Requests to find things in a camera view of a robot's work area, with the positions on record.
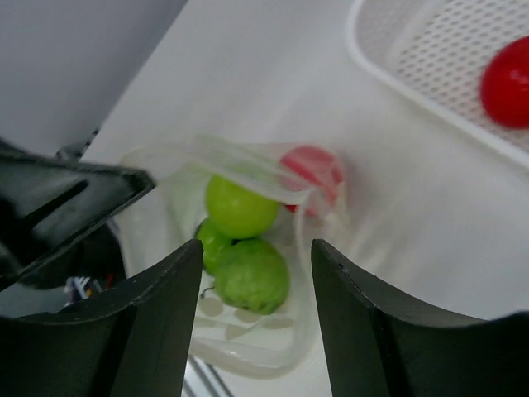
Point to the clear zip top bag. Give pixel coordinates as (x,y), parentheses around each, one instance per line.
(237,340)

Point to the red fake apple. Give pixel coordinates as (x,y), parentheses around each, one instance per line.
(320,168)

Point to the red fake tomato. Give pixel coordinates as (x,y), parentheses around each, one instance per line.
(503,89)

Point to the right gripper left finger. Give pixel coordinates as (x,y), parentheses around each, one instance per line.
(131,340)

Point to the white perforated plastic basket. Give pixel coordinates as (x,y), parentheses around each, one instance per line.
(433,53)

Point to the green fake watermelon ball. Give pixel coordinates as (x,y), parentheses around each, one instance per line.
(214,244)

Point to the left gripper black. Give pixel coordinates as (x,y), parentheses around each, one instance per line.
(57,240)

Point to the rough green fake lime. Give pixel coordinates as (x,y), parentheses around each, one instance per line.
(253,276)

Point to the green fake fruit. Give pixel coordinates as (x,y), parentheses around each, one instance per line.
(236,211)

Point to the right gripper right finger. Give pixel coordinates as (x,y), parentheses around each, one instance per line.
(381,341)

